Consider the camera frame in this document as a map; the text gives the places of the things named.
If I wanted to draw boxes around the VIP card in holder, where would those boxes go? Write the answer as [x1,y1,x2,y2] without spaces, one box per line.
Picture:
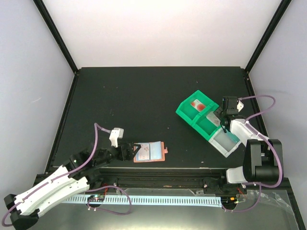
[136,143,150,161]

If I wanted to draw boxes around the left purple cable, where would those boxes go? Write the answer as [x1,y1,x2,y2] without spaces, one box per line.
[1,122,132,227]

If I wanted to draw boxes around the right controller board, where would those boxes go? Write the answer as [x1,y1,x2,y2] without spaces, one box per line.
[221,196,240,205]

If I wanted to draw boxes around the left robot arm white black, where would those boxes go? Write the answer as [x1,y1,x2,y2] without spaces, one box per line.
[2,142,141,230]

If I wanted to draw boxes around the left controller board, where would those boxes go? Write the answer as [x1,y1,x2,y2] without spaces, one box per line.
[87,195,105,203]

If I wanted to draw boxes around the teal cards in clear bin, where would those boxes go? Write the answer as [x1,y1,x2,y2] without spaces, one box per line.
[227,132,240,143]

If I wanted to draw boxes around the red circle card in bin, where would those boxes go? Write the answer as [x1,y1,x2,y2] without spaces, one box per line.
[190,99,206,112]

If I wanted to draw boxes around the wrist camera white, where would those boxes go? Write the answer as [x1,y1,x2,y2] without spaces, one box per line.
[109,127,124,148]
[237,98,244,112]

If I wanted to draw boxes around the left black frame post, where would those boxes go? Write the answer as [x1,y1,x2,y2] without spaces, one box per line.
[33,0,79,74]

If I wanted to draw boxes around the controller board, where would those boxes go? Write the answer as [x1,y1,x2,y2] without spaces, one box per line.
[221,196,240,205]
[87,195,105,203]

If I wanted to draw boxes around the green bin far compartment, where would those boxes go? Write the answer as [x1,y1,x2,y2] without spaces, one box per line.
[176,90,217,126]

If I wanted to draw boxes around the black frame post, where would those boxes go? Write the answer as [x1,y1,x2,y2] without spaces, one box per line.
[245,0,292,74]
[33,0,79,74]

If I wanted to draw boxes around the right black frame post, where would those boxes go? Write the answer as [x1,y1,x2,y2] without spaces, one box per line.
[245,0,292,74]

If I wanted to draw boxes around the pink leather card holder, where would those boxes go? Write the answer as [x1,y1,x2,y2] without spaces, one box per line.
[133,141,168,163]

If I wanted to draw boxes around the white VIP card in bin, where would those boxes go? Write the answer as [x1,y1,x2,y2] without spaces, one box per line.
[206,112,221,127]

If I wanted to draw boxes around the black aluminium rail front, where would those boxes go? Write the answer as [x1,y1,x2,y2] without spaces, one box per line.
[35,166,291,190]

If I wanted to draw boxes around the white slotted cable duct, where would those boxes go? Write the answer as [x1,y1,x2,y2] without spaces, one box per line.
[62,195,222,207]

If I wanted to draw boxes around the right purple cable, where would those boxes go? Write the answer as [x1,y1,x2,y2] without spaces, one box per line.
[222,95,285,213]

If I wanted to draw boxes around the purple cable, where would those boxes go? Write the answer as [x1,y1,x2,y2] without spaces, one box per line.
[222,95,285,213]
[1,122,132,227]

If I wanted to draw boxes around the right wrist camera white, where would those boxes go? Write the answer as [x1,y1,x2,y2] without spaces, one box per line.
[237,98,244,112]

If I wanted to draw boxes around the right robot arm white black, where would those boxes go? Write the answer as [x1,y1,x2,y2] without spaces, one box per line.
[214,95,283,193]

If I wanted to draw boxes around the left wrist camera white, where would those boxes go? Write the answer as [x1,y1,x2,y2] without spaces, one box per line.
[109,127,124,148]

